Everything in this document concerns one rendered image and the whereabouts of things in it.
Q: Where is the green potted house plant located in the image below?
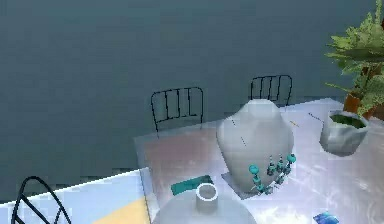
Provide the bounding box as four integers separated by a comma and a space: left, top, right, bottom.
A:
324, 0, 384, 122

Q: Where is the grey jewellery bust stand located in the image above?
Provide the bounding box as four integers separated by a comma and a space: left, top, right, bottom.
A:
215, 98, 296, 201

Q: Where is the grey round vase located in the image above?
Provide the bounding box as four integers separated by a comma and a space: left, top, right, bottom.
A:
151, 182, 258, 224

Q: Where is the blue flat card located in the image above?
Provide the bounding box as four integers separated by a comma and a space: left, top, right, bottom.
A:
313, 211, 340, 224

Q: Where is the teal flat book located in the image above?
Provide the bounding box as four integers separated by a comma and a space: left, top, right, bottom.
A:
170, 174, 214, 197

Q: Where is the grey faceted bowl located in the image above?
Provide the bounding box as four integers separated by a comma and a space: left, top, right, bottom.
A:
319, 109, 370, 158

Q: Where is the black wire chair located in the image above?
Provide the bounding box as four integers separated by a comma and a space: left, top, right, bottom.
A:
249, 74, 294, 108
10, 175, 72, 224
150, 86, 205, 139

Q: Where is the teal bead necklace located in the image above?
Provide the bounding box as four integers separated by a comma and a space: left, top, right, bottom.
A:
247, 153, 298, 196

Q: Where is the glass dining table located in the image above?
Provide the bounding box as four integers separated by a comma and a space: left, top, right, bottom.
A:
133, 97, 384, 224

